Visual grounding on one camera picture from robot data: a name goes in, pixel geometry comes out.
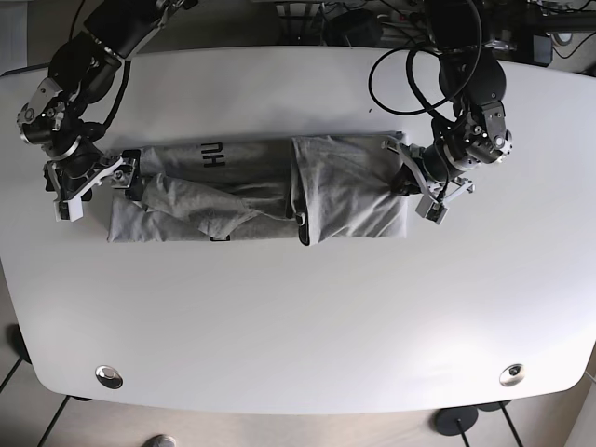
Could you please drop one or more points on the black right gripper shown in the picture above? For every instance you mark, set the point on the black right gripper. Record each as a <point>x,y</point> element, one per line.
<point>122,172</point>

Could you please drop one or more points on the grey T-shirt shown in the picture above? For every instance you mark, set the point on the grey T-shirt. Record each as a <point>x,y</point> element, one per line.
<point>311,188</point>

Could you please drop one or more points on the black round stand base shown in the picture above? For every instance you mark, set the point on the black round stand base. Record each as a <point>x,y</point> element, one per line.
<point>455,421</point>

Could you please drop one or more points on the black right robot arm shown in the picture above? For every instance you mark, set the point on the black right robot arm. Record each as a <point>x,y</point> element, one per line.
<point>80,73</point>

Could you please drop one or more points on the right silver table grommet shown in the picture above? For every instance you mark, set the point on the right silver table grommet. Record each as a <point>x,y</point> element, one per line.
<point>512,375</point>

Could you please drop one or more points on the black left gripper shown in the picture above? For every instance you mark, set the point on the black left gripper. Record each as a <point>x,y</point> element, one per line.
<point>424,171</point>

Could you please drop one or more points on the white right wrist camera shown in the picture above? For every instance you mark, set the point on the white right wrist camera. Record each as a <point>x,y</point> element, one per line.
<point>69,205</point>

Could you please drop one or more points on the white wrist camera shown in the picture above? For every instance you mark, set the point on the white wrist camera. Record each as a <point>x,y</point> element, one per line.
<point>69,205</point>
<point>431,209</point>

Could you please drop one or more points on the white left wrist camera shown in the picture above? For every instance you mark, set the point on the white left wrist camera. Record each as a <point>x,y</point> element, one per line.
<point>431,209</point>

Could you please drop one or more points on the left silver table grommet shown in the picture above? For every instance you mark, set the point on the left silver table grommet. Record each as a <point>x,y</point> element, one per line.
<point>109,377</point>

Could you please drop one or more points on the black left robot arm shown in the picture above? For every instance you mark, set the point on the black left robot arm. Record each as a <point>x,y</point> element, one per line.
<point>469,123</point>

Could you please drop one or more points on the grey shoe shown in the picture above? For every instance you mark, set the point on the grey shoe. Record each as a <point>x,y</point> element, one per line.
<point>161,440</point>

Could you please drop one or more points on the black left table leg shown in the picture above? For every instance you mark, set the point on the black left table leg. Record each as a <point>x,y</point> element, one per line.
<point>16,343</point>

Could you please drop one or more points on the silver table grommet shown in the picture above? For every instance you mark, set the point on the silver table grommet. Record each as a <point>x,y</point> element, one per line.
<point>109,377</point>
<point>512,375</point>

